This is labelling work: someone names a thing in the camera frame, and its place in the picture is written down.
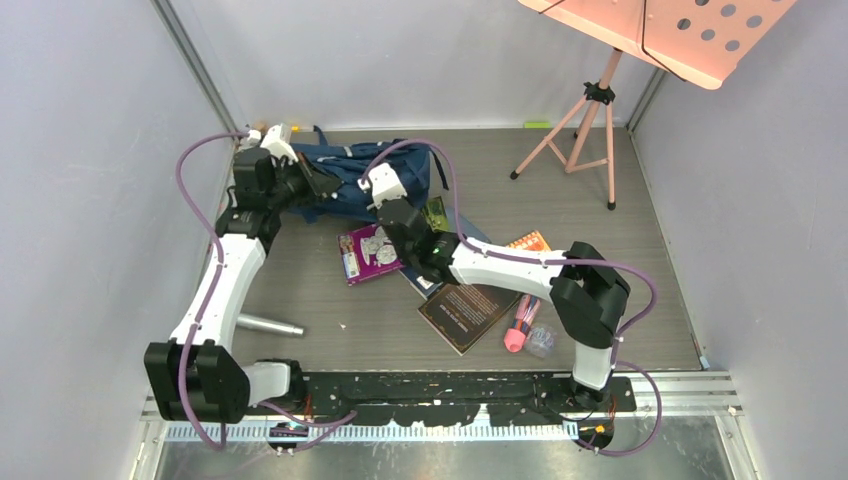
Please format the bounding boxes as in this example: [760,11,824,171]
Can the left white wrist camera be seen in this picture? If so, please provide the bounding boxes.
[237,123,297,165]

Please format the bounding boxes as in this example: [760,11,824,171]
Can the purple cable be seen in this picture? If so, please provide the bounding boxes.
[174,131,359,453]
[357,137,664,460]

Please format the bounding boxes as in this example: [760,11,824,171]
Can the small orange booklet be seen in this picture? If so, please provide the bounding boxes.
[507,230,551,252]

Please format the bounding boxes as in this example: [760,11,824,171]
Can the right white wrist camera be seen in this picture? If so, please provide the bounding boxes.
[358,163,407,209]

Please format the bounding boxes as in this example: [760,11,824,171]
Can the navy blue backpack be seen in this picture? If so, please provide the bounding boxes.
[286,127,433,224]

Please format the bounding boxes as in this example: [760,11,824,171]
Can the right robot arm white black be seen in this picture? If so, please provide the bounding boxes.
[376,198,630,411]

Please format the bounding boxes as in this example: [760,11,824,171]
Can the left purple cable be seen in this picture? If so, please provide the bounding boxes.
[174,131,359,453]

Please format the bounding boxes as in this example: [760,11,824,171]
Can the pink music stand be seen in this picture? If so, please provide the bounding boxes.
[508,0,800,212]

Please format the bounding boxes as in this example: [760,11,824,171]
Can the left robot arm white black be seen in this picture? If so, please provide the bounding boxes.
[144,146,342,424]

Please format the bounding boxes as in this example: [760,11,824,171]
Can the purple paperback book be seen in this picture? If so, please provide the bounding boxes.
[337,224,403,286]

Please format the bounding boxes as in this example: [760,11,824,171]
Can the clear bag of clips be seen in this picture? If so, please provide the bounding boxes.
[523,324,557,358]

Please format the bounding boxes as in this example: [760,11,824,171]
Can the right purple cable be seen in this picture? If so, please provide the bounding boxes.
[357,137,664,460]

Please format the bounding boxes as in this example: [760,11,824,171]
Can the Animal Farm book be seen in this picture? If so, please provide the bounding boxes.
[423,196,450,232]

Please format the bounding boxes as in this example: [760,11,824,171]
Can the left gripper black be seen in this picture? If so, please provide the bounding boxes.
[267,151,342,214]

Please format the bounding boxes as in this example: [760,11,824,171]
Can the dark brown hardcover book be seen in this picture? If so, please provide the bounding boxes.
[418,284,520,356]

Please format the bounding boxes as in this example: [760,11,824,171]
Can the dark blue notebook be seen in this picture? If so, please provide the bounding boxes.
[399,206,490,299]

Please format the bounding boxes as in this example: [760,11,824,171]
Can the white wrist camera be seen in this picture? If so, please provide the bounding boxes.
[237,123,297,165]
[358,163,407,209]

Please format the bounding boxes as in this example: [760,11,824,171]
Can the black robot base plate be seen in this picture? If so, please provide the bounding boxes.
[249,371,636,427]

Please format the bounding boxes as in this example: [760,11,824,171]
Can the silver metal bottle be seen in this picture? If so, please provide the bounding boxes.
[236,314,305,338]

